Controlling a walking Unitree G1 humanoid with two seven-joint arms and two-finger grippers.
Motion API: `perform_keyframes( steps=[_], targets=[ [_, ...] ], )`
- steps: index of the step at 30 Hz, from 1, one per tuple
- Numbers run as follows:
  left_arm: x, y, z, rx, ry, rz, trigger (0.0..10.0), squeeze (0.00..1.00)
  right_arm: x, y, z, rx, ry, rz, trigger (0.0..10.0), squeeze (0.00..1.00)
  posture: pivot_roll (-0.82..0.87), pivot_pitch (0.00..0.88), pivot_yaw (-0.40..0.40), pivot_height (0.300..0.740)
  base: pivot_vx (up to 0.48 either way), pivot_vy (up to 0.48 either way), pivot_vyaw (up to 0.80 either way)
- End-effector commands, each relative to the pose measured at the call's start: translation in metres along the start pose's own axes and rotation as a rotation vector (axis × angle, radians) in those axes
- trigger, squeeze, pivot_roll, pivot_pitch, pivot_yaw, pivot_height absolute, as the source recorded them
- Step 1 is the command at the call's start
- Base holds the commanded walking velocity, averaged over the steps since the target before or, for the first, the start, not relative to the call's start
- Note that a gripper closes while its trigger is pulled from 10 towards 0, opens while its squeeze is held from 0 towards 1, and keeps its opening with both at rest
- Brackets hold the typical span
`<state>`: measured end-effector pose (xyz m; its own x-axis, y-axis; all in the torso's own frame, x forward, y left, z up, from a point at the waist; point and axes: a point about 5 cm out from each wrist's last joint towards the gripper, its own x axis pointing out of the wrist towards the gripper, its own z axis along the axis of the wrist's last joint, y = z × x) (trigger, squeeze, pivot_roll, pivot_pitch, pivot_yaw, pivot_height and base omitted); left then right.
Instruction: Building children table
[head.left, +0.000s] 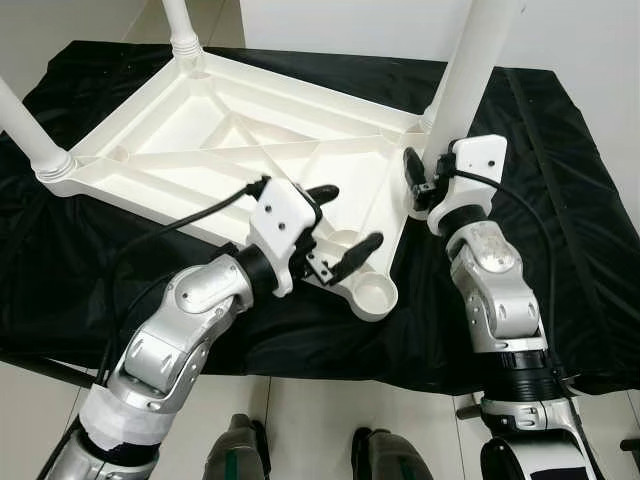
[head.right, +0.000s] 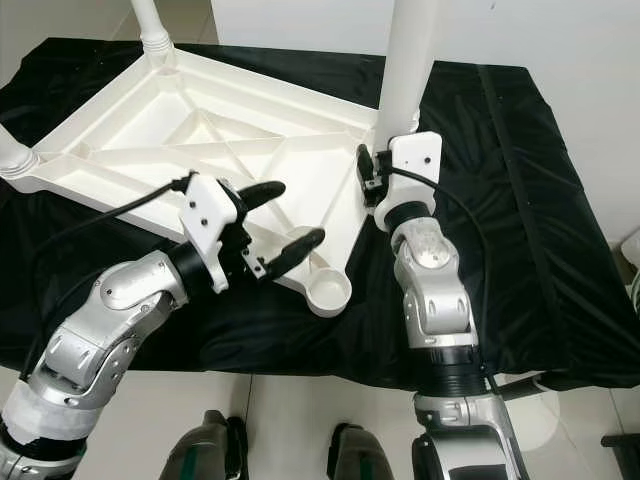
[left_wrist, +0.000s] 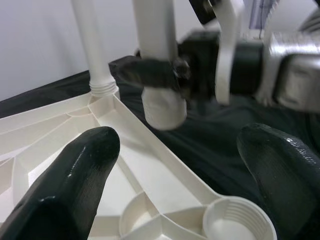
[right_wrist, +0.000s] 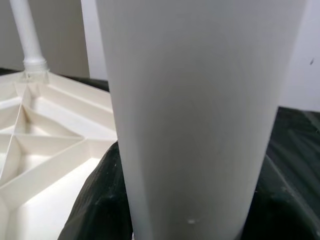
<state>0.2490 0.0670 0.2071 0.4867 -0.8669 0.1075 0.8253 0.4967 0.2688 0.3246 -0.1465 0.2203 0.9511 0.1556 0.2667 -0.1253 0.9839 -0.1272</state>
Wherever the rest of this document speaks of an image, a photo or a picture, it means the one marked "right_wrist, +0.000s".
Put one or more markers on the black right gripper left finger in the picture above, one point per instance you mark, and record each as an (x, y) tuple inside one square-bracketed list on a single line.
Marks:
[(102, 200)]

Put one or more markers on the white plastic children table top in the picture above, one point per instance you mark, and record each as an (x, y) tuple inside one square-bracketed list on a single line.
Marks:
[(50, 125)]

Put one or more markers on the black table cloth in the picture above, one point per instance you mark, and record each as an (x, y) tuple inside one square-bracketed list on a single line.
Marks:
[(300, 130)]

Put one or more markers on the white plastic table leg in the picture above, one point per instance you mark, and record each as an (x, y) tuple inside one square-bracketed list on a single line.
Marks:
[(200, 112), (28, 37)]

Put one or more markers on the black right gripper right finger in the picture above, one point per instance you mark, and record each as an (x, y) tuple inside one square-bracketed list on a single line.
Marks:
[(287, 220)]

